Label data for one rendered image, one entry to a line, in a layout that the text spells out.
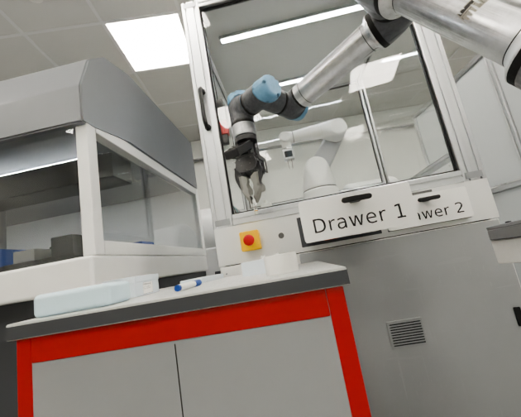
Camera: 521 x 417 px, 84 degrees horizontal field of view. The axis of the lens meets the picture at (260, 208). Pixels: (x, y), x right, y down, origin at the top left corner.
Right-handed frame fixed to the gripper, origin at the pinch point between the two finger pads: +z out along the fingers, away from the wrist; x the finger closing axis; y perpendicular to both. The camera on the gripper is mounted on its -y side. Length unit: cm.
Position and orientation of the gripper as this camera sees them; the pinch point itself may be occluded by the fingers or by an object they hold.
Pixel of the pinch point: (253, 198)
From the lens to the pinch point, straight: 86.9
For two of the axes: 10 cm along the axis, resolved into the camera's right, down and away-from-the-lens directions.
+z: 1.7, 9.7, -1.8
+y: 4.4, 0.9, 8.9
